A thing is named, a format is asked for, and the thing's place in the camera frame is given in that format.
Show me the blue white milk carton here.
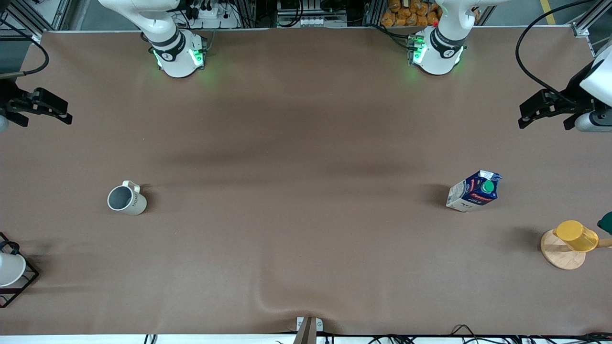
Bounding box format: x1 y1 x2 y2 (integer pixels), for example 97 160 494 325
446 170 503 213

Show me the beige mug with grey inside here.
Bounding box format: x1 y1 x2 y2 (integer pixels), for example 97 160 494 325
107 180 148 216

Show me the yellow plastic cup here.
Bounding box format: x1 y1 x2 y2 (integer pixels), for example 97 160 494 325
553 220 600 252

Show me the white cup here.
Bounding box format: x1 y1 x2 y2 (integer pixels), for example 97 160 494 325
0 252 27 288

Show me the wooden mug stand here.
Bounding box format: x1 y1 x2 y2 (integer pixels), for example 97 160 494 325
540 228 612 271

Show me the pile of orange items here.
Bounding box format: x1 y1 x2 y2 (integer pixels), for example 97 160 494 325
381 0 443 28

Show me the white power strip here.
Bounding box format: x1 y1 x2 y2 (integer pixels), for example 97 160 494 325
187 4 240 30

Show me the white socket box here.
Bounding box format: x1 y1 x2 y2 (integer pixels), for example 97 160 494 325
276 13 348 28

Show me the brown table mat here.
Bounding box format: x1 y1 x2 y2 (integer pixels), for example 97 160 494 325
0 26 612 336

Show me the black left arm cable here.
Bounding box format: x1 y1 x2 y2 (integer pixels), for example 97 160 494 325
515 0 604 107

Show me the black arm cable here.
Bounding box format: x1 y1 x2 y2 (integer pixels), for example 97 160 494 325
0 11 50 80
515 0 604 107

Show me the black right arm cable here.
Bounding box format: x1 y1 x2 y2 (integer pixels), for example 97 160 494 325
0 11 50 80

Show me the aluminium frame profile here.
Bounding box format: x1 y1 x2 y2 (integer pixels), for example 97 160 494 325
570 0 612 40
0 0 73 40

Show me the black wire rack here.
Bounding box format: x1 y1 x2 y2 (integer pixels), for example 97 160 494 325
0 232 40 309

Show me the black floor cable bundle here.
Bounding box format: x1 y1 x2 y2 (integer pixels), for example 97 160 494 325
366 324 612 344

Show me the metal bracket with brown post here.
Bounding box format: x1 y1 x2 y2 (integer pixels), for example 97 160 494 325
293 316 324 344

